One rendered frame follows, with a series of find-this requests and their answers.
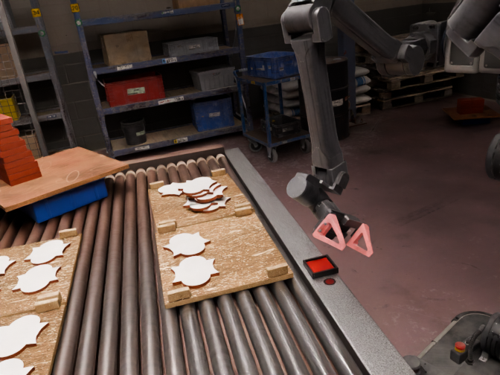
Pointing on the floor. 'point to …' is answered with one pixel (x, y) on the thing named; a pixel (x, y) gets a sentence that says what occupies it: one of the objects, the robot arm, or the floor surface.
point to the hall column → (347, 48)
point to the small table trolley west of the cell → (257, 138)
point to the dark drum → (338, 82)
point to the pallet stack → (403, 82)
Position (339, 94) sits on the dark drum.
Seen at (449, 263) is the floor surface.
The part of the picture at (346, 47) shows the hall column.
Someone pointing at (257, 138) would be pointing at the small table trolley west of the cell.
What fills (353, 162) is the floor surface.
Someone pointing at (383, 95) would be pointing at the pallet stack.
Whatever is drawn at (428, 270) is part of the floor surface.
